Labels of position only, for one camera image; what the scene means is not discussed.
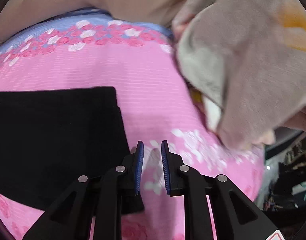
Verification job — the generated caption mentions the black pants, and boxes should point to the black pants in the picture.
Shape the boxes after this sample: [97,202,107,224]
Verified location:
[0,87,130,210]

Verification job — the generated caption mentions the pink floral bed sheet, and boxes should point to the pink floral bed sheet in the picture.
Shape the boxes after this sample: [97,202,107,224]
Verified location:
[0,9,263,239]

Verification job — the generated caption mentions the grey plush blanket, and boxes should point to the grey plush blanket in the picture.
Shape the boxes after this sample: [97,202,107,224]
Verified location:
[172,0,306,150]

